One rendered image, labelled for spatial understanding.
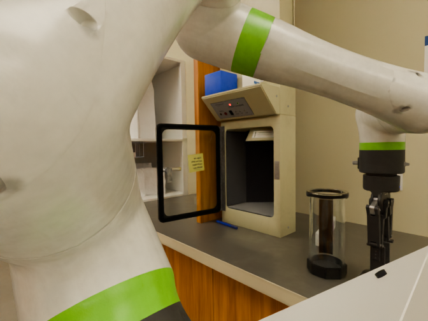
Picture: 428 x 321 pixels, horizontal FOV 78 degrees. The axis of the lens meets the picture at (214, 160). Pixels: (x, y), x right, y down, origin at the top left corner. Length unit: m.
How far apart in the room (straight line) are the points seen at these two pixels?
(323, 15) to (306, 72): 1.05
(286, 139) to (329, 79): 0.56
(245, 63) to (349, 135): 0.93
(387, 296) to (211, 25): 0.44
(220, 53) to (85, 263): 0.40
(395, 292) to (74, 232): 0.20
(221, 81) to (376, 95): 0.68
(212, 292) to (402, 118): 0.76
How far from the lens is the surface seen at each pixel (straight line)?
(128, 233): 0.25
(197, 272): 1.04
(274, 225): 1.08
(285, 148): 1.05
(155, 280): 0.25
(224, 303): 0.98
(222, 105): 1.11
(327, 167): 1.41
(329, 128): 1.40
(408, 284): 0.20
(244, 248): 0.97
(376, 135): 0.69
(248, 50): 0.50
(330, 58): 0.52
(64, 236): 0.19
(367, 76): 0.54
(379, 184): 0.70
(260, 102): 1.00
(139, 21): 0.19
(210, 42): 0.51
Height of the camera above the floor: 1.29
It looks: 3 degrees down
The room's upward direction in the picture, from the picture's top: 1 degrees counter-clockwise
